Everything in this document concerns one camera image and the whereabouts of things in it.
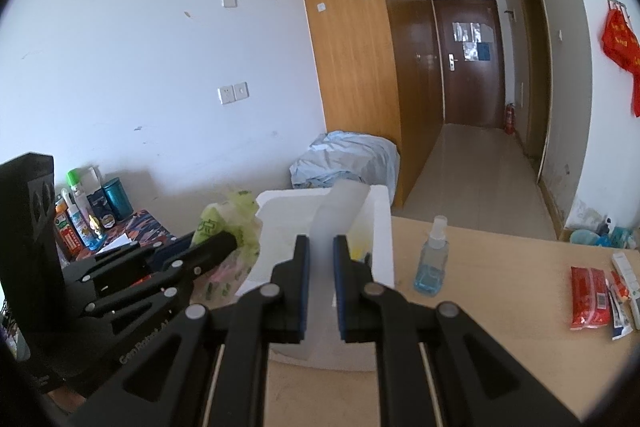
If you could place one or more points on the dark brown entrance door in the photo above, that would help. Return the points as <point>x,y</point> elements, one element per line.
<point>471,49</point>

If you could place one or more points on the white remote control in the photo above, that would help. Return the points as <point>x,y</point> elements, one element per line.
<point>630,279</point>

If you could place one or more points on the red snack packet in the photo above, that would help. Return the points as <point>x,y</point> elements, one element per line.
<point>590,305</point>

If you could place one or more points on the brown side door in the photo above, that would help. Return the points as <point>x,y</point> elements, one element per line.
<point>539,89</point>

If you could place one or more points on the patterned side table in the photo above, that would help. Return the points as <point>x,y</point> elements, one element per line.
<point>141,227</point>

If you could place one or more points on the wooden wardrobe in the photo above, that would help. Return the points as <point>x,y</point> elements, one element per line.
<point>379,74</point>

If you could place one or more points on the light blue covered bin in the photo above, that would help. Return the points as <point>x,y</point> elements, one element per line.
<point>353,156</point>

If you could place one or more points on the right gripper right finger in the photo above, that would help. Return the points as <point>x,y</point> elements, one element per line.
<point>436,366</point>

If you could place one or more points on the blue white small packet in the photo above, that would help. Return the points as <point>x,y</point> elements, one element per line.
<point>621,325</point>

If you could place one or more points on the white wall switch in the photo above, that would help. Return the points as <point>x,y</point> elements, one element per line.
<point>229,4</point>

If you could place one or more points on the double wall socket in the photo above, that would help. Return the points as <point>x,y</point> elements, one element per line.
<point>231,94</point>

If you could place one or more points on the green white plastic bag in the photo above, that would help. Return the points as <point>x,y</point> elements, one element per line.
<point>230,230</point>

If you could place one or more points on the red fire extinguisher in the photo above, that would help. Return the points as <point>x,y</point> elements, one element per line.
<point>509,119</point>

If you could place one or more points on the white foam stick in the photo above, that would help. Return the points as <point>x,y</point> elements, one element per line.
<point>332,251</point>

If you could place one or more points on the blue spray bottle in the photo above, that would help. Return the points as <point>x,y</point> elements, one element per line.
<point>433,258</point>

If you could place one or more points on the red orange small packet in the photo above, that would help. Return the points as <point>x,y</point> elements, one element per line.
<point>618,287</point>

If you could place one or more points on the white printed leaflet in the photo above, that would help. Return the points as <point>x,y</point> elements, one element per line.
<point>118,242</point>

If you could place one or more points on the red hanging bags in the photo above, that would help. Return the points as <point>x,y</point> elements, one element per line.
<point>620,45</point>

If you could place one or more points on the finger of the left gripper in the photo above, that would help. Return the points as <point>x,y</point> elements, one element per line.
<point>168,250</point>
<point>135,272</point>

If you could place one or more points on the teal cylinder can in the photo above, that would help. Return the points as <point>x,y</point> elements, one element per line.
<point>118,199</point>

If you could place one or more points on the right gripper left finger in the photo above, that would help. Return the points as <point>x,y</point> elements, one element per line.
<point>209,367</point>

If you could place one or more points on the bottles group on side table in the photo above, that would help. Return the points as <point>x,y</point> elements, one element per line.
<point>86,222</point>

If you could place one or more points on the white foam box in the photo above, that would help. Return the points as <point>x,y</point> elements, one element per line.
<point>287,214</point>

